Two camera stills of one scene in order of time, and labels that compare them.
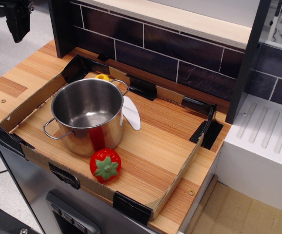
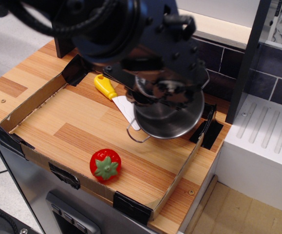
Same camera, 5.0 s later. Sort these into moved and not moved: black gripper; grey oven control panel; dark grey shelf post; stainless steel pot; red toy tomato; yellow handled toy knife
Moved: stainless steel pot; black gripper
Not moved: yellow handled toy knife; dark grey shelf post; red toy tomato; grey oven control panel
